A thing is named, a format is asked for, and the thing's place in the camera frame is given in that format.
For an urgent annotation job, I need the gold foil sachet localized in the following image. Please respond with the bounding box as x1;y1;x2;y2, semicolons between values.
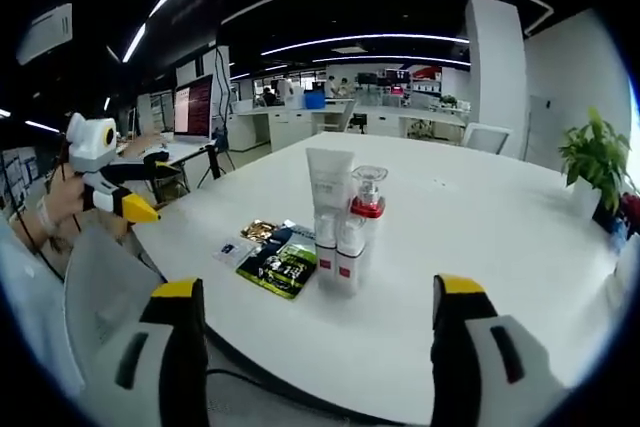
239;218;279;243

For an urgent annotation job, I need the white skincare tube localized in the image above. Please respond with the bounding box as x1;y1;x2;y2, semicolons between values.
305;146;356;221

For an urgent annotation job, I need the white bottle red collar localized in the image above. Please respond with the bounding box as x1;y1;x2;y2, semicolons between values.
349;164;390;271

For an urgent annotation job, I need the white mesh office chair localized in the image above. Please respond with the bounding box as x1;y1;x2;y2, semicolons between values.
63;226;169;398

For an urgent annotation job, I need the dark red pouch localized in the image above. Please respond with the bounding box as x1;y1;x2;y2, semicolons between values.
619;191;640;228

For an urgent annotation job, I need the black tripod stand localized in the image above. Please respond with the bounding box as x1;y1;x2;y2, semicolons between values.
197;144;227;192

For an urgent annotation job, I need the person's light top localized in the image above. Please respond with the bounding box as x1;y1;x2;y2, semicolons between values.
0;226;86;398

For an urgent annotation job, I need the large computer monitor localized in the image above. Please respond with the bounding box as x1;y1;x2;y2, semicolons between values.
172;73;215;144

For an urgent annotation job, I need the ceiling air conditioner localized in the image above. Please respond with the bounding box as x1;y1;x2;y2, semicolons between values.
17;3;75;67

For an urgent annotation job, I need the white conference chair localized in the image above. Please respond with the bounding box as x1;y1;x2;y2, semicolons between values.
462;121;515;156

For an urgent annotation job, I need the white wristwatch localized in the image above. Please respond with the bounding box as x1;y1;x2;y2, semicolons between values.
35;196;59;236

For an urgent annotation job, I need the white office desk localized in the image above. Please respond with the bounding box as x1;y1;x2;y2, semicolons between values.
367;104;471;141
232;101;361;153

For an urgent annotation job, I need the green black skincare sachet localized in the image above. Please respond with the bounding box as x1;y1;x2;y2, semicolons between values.
235;219;317;302

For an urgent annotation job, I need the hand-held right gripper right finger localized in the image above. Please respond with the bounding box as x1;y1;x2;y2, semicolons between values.
431;273;571;427

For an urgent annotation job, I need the clear sachet dark square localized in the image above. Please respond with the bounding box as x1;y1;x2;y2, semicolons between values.
212;234;261;268

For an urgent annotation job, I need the blue wrapped object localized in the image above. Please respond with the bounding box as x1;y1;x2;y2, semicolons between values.
614;221;632;253

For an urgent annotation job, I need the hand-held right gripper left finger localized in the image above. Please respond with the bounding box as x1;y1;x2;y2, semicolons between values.
80;276;210;427

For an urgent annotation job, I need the person's left hand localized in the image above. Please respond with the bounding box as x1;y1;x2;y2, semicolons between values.
48;175;95;229

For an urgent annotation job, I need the small white bottle red label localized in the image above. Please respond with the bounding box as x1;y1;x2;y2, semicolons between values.
314;211;339;291
335;219;369;294

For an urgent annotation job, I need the green potted plant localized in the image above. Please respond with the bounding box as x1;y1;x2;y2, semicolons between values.
558;106;632;216

